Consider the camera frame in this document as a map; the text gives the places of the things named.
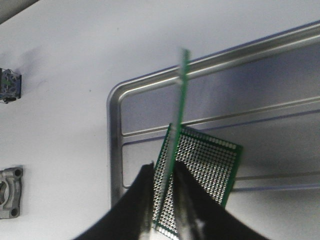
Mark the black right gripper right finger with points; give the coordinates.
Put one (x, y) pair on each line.
(199, 217)

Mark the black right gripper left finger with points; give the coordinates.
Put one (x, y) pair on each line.
(131, 217)

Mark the green perforated circuit board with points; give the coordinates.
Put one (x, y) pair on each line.
(212, 161)
(179, 94)

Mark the silver metal tray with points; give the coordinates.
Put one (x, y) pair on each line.
(263, 95)

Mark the grey metal clamp block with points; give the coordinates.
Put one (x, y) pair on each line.
(10, 192)

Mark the red emergency stop button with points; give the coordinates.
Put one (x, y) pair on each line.
(10, 86)

